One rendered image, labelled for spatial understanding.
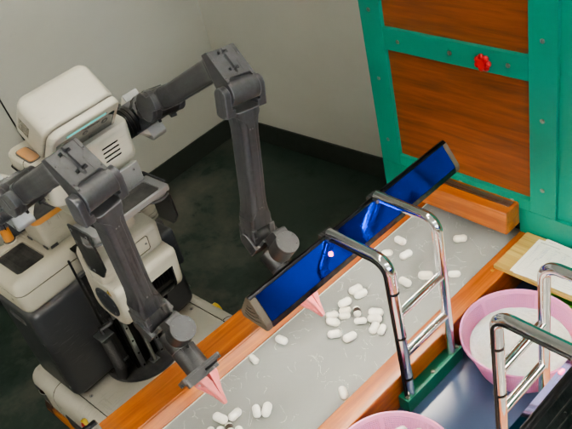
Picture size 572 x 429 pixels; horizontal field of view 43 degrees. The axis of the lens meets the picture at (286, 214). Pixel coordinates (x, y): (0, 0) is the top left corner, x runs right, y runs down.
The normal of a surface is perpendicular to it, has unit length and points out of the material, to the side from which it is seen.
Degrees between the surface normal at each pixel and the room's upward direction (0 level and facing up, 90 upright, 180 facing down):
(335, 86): 90
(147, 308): 97
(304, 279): 58
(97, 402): 0
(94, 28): 90
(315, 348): 0
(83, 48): 90
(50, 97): 42
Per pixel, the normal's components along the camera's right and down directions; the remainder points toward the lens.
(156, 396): -0.21, -0.78
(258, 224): 0.66, 0.37
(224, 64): 0.33, -0.44
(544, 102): -0.71, 0.54
